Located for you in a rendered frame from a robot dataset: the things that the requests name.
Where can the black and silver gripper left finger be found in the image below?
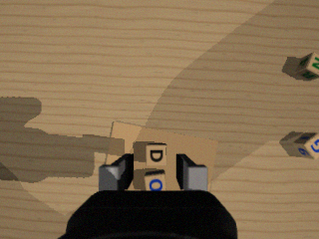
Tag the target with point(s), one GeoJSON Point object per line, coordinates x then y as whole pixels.
{"type": "Point", "coordinates": [118, 175]}

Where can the tan square mat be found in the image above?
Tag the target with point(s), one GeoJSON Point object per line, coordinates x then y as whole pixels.
{"type": "Point", "coordinates": [128, 138]}

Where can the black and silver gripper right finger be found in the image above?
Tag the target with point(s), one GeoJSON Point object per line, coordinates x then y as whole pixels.
{"type": "Point", "coordinates": [190, 176]}

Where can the wooden letter block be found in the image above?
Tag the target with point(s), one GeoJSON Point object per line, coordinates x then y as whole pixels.
{"type": "Point", "coordinates": [308, 67]}
{"type": "Point", "coordinates": [156, 154]}
{"type": "Point", "coordinates": [155, 180]}
{"type": "Point", "coordinates": [308, 145]}

